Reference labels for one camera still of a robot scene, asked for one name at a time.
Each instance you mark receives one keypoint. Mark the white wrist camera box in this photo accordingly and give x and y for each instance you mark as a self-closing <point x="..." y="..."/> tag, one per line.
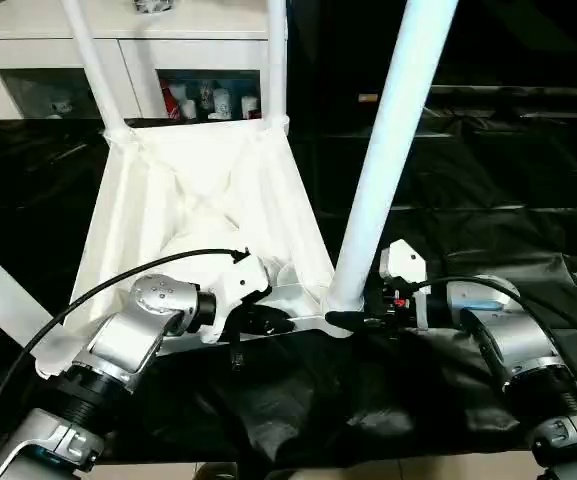
<point x="243" y="280"/>
<point x="405" y="262"/>

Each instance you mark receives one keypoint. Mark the white plastic table top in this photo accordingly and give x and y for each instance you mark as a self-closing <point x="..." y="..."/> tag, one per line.
<point x="193" y="165"/>

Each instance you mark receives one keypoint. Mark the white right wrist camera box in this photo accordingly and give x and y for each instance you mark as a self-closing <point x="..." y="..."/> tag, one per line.
<point x="405" y="262"/>

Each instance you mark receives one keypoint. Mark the white glass-door cabinet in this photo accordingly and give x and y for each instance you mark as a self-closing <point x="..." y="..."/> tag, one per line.
<point x="193" y="50"/>

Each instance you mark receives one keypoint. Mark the small yellow label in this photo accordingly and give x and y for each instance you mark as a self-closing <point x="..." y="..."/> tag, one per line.
<point x="368" y="96"/>

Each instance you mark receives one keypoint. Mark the long dark metal bar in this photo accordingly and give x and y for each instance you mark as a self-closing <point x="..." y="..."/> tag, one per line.
<point x="518" y="91"/>

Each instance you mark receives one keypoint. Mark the black robot foot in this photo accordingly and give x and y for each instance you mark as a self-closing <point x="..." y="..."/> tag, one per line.
<point x="215" y="471"/>

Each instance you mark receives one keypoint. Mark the patterned mug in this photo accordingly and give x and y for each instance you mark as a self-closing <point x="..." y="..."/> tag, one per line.
<point x="154" y="6"/>

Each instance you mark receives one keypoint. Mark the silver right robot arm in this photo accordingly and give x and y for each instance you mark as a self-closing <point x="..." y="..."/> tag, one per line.
<point x="518" y="340"/>

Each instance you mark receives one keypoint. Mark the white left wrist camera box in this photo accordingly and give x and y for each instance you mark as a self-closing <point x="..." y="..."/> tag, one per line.
<point x="243" y="280"/>

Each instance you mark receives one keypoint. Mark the red bottle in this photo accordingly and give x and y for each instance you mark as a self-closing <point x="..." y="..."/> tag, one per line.
<point x="172" y="102"/>

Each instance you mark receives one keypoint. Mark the black shiny mat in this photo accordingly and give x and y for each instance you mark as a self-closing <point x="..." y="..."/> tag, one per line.
<point x="493" y="175"/>

